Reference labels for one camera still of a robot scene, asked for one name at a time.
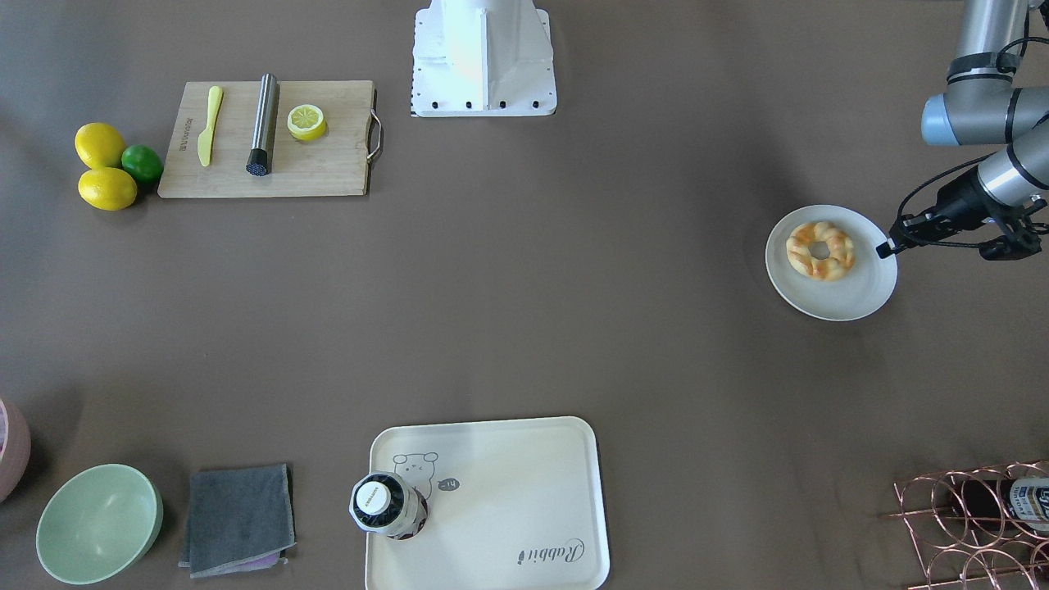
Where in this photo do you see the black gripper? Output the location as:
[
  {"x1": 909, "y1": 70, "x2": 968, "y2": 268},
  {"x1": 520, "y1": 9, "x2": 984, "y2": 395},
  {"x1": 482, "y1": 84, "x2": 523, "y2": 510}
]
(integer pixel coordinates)
[{"x1": 875, "y1": 167, "x2": 1001, "y2": 259}]

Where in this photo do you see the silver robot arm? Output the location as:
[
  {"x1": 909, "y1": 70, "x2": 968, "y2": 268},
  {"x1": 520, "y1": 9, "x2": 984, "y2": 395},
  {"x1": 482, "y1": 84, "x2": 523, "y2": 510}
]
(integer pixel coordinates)
[{"x1": 876, "y1": 1, "x2": 1048, "y2": 261}]

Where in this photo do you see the cream rectangular serving tray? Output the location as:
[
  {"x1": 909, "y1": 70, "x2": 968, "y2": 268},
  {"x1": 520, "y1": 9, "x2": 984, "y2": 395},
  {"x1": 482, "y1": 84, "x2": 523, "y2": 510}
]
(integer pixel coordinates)
[{"x1": 365, "y1": 417, "x2": 611, "y2": 589}]

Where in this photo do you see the white round plate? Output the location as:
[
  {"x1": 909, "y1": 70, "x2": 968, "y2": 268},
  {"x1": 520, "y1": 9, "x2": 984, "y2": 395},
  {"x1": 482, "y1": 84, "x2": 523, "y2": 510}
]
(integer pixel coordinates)
[{"x1": 765, "y1": 204, "x2": 898, "y2": 321}]

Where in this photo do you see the dark bottle in rack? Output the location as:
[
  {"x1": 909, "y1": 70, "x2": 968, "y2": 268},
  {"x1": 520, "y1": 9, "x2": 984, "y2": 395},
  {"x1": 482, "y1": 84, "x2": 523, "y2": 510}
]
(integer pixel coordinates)
[{"x1": 951, "y1": 478, "x2": 1048, "y2": 538}]

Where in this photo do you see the dark bottle with white cap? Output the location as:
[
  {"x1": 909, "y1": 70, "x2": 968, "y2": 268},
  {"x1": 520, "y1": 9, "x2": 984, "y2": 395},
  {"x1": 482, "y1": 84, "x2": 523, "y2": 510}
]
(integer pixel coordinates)
[{"x1": 347, "y1": 471, "x2": 429, "y2": 540}]

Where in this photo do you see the halved lemon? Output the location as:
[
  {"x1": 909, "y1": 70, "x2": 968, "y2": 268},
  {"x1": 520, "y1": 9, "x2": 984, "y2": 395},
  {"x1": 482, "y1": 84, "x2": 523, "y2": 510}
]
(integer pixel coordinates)
[{"x1": 286, "y1": 104, "x2": 327, "y2": 142}]

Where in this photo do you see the wooden cutting board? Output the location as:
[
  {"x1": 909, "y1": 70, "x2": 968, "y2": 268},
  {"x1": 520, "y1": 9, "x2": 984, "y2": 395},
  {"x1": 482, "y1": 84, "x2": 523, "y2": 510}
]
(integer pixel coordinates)
[{"x1": 157, "y1": 79, "x2": 381, "y2": 199}]

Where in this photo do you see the steel cylindrical grinder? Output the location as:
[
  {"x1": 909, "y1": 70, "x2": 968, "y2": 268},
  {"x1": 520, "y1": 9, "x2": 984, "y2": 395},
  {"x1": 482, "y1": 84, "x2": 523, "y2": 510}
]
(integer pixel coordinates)
[{"x1": 247, "y1": 72, "x2": 279, "y2": 178}]

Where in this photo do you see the yellow plastic knife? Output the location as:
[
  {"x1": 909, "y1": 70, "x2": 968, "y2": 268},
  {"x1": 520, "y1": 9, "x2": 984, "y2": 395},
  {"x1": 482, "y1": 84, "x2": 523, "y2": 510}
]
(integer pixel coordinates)
[{"x1": 196, "y1": 85, "x2": 224, "y2": 167}]

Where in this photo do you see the grey folded cloth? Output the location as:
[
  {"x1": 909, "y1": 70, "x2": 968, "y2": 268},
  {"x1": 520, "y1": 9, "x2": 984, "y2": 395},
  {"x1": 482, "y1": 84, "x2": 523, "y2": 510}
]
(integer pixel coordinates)
[{"x1": 179, "y1": 463, "x2": 297, "y2": 580}]

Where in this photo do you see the green lime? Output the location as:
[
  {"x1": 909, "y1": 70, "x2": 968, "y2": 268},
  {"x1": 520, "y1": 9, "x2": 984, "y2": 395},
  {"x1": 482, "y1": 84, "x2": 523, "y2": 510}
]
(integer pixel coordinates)
[{"x1": 120, "y1": 144, "x2": 164, "y2": 184}]

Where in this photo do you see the lower whole yellow lemon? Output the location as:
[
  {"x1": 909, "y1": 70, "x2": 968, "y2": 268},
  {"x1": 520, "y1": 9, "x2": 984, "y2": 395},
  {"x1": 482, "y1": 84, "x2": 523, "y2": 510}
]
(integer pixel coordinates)
[{"x1": 78, "y1": 167, "x2": 140, "y2": 211}]

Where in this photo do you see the whole yellow lemon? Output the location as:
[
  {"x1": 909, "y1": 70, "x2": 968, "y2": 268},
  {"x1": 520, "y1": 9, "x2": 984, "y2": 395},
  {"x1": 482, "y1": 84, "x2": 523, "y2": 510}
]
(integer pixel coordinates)
[
  {"x1": 78, "y1": 167, "x2": 140, "y2": 211},
  {"x1": 74, "y1": 122, "x2": 127, "y2": 170}
]

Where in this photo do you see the upper whole yellow lemon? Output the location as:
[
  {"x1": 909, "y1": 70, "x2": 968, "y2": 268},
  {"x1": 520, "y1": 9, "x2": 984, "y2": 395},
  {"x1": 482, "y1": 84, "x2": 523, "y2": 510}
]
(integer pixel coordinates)
[{"x1": 74, "y1": 122, "x2": 127, "y2": 170}]

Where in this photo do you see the light green bowl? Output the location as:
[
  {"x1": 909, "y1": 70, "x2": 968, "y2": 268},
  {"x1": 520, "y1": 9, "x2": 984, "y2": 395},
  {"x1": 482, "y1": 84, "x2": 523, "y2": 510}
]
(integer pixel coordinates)
[{"x1": 36, "y1": 464, "x2": 164, "y2": 585}]

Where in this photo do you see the pink round container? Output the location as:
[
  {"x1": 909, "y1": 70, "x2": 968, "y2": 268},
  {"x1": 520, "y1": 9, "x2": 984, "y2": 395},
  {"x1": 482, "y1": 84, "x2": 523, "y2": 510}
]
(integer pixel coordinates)
[{"x1": 1, "y1": 398, "x2": 31, "y2": 502}]

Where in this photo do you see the braided ring donut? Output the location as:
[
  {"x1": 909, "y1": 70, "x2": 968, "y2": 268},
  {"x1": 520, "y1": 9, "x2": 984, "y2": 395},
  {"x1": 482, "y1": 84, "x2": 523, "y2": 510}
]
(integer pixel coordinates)
[{"x1": 784, "y1": 222, "x2": 856, "y2": 283}]

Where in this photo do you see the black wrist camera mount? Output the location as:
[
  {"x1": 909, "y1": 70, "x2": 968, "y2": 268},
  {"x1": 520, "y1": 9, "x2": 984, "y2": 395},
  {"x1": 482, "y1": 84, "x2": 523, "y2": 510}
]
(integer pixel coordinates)
[{"x1": 978, "y1": 197, "x2": 1048, "y2": 261}]

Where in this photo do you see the copper wire bottle rack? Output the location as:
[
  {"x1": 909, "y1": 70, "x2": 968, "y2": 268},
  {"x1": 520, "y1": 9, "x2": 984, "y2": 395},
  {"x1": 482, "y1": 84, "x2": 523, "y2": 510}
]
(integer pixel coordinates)
[{"x1": 889, "y1": 460, "x2": 1047, "y2": 589}]

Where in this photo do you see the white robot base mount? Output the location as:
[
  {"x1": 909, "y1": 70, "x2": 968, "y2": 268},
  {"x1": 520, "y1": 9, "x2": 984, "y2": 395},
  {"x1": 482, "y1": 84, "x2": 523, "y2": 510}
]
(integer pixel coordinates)
[{"x1": 410, "y1": 1, "x2": 558, "y2": 117}]

